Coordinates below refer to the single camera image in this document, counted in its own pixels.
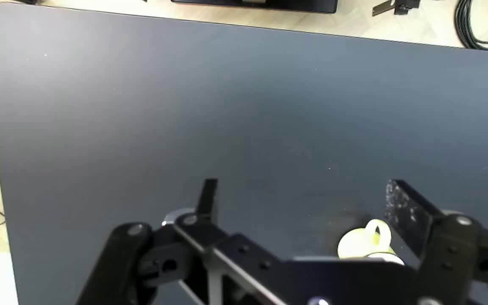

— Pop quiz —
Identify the coiled black cable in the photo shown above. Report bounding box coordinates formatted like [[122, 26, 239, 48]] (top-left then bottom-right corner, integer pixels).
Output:
[[452, 0, 488, 55]]

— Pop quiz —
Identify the small black bracket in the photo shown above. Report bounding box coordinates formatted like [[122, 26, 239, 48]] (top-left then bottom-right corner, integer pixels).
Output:
[[371, 0, 422, 19]]

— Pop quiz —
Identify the black device at top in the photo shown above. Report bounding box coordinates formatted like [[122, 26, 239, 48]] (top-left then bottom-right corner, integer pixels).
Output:
[[169, 0, 339, 16]]

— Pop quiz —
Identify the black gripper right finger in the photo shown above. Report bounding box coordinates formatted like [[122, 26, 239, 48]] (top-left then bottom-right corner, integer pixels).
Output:
[[383, 179, 488, 305]]

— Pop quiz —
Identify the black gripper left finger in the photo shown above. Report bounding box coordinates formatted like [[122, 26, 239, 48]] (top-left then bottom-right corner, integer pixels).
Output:
[[75, 179, 283, 305]]

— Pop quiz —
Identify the yellow and white cup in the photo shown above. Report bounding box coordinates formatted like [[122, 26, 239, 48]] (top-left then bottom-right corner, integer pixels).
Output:
[[336, 218, 407, 268]]

